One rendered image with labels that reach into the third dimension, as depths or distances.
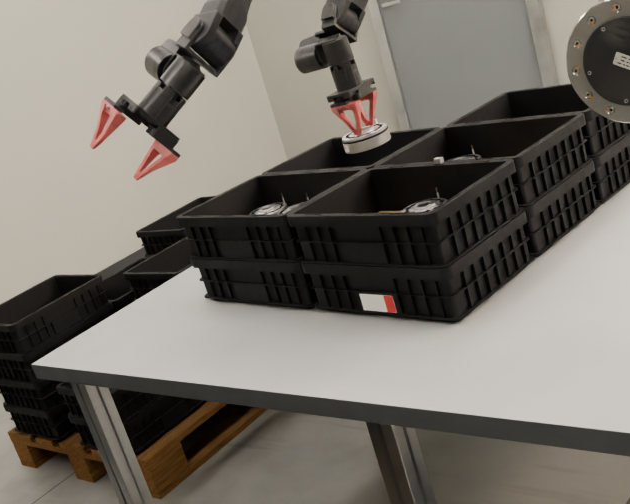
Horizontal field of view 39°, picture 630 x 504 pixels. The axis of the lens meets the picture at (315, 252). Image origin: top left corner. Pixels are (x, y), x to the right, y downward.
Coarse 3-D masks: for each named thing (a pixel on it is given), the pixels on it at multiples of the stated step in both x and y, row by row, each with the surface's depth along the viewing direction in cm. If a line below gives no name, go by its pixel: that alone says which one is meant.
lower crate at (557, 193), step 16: (592, 160) 204; (576, 176) 198; (560, 192) 194; (576, 192) 201; (592, 192) 205; (528, 208) 186; (544, 208) 189; (560, 208) 195; (576, 208) 200; (592, 208) 205; (528, 224) 188; (544, 224) 191; (560, 224) 196; (576, 224) 199; (528, 240) 190; (544, 240) 192
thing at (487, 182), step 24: (384, 168) 206; (408, 168) 201; (504, 168) 179; (480, 192) 173; (288, 216) 190; (312, 216) 185; (336, 216) 180; (360, 216) 176; (384, 216) 171; (408, 216) 167; (432, 216) 164
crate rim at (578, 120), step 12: (504, 120) 216; (516, 120) 213; (528, 120) 210; (540, 120) 208; (576, 120) 198; (552, 132) 193; (564, 132) 194; (540, 144) 188; (552, 144) 191; (396, 156) 215; (516, 156) 183; (528, 156) 185; (516, 168) 183
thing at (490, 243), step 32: (512, 224) 181; (480, 256) 174; (512, 256) 183; (320, 288) 194; (352, 288) 188; (384, 288) 181; (416, 288) 175; (448, 288) 169; (480, 288) 176; (448, 320) 171
